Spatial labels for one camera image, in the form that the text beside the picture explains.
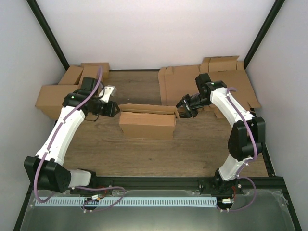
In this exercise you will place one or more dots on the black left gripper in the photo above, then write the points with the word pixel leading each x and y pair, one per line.
pixel 109 112

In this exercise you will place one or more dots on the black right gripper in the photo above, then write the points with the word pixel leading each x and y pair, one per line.
pixel 189 112

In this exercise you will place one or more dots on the brown cardboard box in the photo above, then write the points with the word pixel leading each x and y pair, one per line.
pixel 144 121

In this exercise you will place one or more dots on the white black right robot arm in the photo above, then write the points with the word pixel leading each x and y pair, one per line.
pixel 247 138

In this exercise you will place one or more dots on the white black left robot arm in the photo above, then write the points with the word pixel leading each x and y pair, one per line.
pixel 45 170

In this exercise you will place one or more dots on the small folded cardboard box rear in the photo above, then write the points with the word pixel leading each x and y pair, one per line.
pixel 105 67

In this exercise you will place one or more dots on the large folded cardboard box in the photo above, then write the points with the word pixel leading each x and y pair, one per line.
pixel 51 97

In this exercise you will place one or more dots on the stack of flat cardboard blanks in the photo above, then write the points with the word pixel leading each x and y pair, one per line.
pixel 178 81

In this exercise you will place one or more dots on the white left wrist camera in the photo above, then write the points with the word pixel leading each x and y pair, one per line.
pixel 106 93

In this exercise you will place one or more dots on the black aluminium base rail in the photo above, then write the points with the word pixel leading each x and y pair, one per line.
pixel 205 185

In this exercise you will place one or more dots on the light blue slotted cable duct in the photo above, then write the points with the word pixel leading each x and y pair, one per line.
pixel 133 202

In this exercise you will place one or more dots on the black left frame post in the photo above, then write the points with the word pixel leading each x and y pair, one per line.
pixel 48 32

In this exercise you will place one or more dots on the black frame post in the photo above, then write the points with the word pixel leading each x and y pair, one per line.
pixel 48 32
pixel 277 5

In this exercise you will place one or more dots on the black right frame post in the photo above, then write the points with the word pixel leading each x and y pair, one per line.
pixel 277 5

